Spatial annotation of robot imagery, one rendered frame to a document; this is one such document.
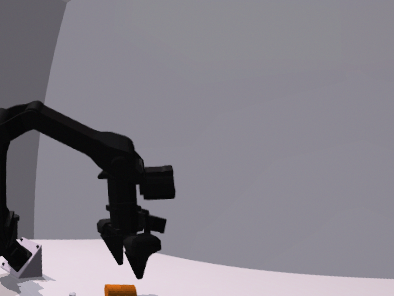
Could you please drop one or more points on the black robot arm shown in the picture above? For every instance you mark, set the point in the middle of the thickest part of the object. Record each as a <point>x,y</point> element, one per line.
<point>113,153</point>

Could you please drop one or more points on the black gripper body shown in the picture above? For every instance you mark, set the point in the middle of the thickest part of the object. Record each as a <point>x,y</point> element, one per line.
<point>123,222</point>

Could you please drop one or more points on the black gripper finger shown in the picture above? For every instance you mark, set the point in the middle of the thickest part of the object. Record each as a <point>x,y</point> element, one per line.
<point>115,245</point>
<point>138,263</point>

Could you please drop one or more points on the orange knob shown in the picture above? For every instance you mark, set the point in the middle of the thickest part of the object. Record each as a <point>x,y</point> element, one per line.
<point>120,290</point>

